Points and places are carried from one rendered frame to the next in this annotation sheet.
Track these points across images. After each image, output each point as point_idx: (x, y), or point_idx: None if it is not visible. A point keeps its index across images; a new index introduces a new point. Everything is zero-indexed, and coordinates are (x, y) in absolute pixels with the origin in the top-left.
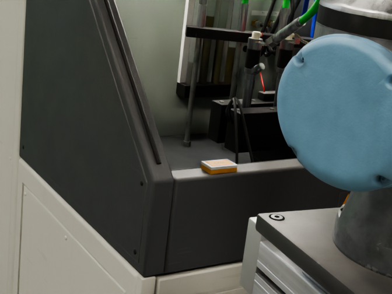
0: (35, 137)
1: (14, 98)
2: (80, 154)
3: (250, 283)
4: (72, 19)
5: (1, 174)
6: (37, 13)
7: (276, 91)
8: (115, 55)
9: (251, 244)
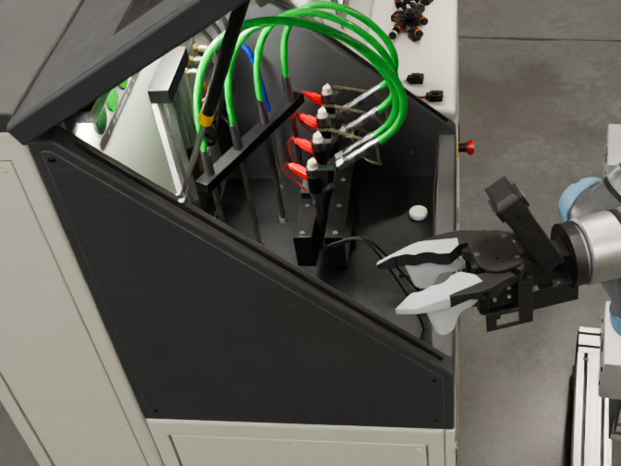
0: (185, 398)
1: (107, 380)
2: (304, 388)
3: (616, 394)
4: (238, 300)
5: (102, 441)
6: (139, 307)
7: (323, 185)
8: (346, 310)
9: (612, 375)
